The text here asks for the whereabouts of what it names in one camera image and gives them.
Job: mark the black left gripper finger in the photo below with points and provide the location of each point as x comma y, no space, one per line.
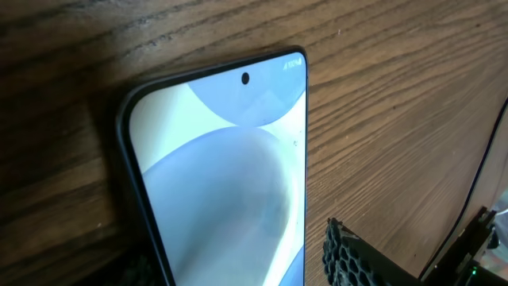
350,261

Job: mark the blue Galaxy smartphone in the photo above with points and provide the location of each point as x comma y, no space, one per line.
217,160

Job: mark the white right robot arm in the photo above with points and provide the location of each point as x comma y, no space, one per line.
460,265

